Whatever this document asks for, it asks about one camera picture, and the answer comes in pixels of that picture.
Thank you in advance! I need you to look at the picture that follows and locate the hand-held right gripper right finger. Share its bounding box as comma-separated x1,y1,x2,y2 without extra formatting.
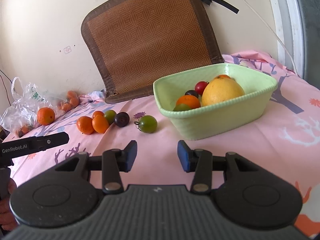
177,140,262,194

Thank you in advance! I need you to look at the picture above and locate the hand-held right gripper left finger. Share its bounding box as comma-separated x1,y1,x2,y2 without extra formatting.
54,140,138,194

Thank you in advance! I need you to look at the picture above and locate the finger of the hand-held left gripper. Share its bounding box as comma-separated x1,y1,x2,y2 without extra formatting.
32,132,70,153

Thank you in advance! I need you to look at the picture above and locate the light green plastic basket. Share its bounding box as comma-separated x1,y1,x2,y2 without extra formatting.
153,63,278,140

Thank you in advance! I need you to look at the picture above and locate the red tomato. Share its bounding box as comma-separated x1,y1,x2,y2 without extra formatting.
195,81,210,95

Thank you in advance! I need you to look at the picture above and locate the large yellow pomelo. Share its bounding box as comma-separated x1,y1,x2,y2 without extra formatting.
201,77,245,107

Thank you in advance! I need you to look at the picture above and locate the person's left hand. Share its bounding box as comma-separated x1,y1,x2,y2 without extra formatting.
0,178,19,230

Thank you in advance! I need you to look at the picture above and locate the large orange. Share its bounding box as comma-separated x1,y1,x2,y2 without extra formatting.
37,107,56,126

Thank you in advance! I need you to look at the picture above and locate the green tomato with stem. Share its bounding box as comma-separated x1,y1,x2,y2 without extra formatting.
134,115,158,133

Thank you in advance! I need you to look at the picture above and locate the clear plastic bag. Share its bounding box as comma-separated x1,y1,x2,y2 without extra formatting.
0,77,80,138

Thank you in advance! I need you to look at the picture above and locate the pile of small mandarins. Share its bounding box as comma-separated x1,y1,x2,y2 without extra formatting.
57,91,81,113

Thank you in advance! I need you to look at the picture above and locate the pink deer print bedsheet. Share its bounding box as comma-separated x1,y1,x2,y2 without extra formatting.
0,51,320,240

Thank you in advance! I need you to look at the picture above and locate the brown woven seat mat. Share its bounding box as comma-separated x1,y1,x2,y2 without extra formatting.
80,0,225,104

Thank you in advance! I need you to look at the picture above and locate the thin black cable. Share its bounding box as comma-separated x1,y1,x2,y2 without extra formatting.
0,69,13,105

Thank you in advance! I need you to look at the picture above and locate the white cable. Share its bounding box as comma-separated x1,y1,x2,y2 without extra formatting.
224,0,299,74

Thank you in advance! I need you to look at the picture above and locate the white window frame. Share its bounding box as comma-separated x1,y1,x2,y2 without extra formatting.
272,0,320,90

